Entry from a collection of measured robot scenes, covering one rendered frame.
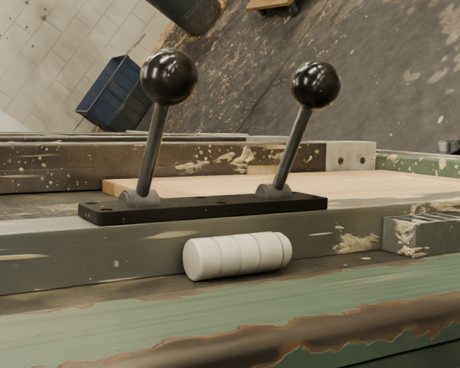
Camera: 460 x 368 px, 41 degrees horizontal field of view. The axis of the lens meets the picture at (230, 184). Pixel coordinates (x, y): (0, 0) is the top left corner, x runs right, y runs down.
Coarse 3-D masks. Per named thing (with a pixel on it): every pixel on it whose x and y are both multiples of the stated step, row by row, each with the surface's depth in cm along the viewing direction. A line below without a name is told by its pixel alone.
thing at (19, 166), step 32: (0, 160) 85; (32, 160) 88; (64, 160) 90; (96, 160) 92; (128, 160) 95; (160, 160) 98; (192, 160) 100; (224, 160) 103; (256, 160) 107; (320, 160) 114; (352, 160) 118; (0, 192) 86; (32, 192) 88
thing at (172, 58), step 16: (144, 64) 39; (160, 64) 38; (176, 64) 38; (192, 64) 39; (144, 80) 39; (160, 80) 38; (176, 80) 38; (192, 80) 39; (160, 96) 39; (176, 96) 39; (160, 112) 41; (160, 128) 41; (160, 144) 42; (144, 160) 43; (144, 176) 43; (128, 192) 44; (144, 192) 44
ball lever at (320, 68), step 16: (304, 64) 45; (320, 64) 44; (304, 80) 44; (320, 80) 44; (336, 80) 44; (304, 96) 45; (320, 96) 44; (336, 96) 45; (304, 112) 47; (304, 128) 47; (288, 144) 48; (288, 160) 49; (256, 192) 51; (272, 192) 50; (288, 192) 51
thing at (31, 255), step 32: (448, 192) 65; (0, 224) 41; (32, 224) 42; (64, 224) 42; (128, 224) 42; (160, 224) 44; (192, 224) 45; (224, 224) 46; (256, 224) 48; (288, 224) 49; (320, 224) 51; (352, 224) 53; (0, 256) 38; (32, 256) 39; (64, 256) 40; (96, 256) 41; (128, 256) 43; (160, 256) 44; (0, 288) 38; (32, 288) 39
